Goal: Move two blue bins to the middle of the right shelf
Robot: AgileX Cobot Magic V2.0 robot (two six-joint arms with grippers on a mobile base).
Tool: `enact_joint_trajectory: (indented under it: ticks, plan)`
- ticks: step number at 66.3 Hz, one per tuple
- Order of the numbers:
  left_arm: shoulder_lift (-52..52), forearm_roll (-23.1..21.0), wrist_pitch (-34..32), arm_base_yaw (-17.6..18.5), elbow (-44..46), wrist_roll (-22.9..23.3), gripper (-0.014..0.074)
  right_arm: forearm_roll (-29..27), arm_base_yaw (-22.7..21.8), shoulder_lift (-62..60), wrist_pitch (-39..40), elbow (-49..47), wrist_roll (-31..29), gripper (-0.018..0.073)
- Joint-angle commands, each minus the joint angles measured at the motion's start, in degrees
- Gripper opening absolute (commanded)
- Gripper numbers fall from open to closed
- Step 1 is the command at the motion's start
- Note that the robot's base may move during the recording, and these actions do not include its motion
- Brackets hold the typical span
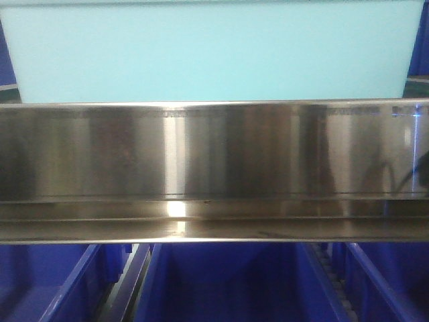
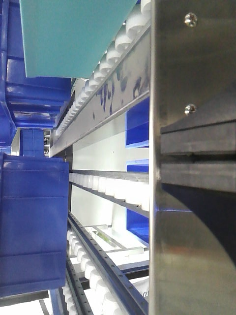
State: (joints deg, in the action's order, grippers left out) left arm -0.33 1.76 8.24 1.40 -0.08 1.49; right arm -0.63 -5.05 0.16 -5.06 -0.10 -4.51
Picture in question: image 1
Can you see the light blue plastic bin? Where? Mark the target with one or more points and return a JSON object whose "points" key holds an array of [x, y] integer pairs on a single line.
{"points": [[94, 51]]}

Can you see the dark blue bin lower centre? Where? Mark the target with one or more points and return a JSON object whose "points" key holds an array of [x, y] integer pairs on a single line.
{"points": [[237, 281]]}

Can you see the dark blue bin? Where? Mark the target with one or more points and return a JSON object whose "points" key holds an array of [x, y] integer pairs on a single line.
{"points": [[419, 61], [8, 79], [237, 281], [58, 282], [384, 281]]}

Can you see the white roller track right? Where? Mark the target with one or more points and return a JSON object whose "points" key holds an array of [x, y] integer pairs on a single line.
{"points": [[336, 283]]}

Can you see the dark blue bin lower right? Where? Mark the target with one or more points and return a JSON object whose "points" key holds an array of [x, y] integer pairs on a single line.
{"points": [[384, 281]]}

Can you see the dark blue bin lower left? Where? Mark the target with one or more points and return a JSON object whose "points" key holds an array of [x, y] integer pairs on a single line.
{"points": [[58, 282]]}

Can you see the dark blue bin upper left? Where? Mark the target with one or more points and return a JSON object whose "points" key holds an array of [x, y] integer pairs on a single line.
{"points": [[8, 79]]}

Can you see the dark blue bin upper right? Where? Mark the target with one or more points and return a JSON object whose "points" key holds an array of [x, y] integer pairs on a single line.
{"points": [[419, 61]]}

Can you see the stainless steel shelf front rail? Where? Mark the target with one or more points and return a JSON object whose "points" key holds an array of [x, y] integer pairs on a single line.
{"points": [[321, 170]]}

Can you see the black divider rail left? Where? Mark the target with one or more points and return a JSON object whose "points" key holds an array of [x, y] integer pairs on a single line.
{"points": [[122, 300]]}

